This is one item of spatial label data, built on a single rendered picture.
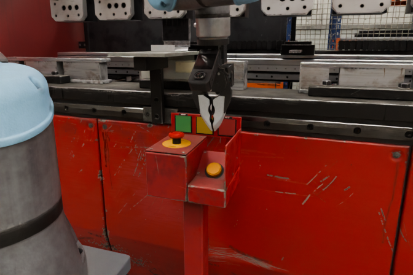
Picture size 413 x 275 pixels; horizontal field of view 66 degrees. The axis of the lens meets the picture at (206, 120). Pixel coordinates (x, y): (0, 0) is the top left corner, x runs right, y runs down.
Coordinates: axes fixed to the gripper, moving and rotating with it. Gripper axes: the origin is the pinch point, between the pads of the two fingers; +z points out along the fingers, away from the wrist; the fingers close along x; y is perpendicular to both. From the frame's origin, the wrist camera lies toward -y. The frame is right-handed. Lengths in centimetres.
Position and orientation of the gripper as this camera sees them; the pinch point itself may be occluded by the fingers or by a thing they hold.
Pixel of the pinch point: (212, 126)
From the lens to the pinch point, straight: 74.8
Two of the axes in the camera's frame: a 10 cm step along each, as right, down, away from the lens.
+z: 0.3, 9.5, 3.2
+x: -9.5, -0.7, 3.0
